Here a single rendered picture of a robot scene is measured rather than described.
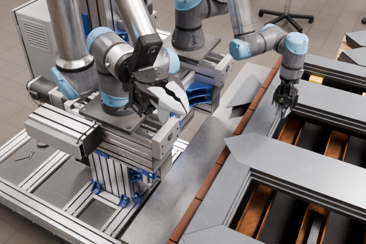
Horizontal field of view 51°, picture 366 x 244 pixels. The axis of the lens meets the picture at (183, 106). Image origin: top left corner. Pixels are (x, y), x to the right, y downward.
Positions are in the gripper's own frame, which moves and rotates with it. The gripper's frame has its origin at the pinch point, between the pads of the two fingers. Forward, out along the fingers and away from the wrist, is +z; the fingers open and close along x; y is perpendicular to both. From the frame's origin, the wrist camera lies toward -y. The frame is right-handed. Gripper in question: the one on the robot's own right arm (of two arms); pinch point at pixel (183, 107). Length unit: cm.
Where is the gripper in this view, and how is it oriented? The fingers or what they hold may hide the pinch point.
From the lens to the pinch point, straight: 71.0
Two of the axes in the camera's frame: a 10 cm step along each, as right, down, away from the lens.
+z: 5.8, 5.2, -6.3
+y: -1.1, 8.2, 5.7
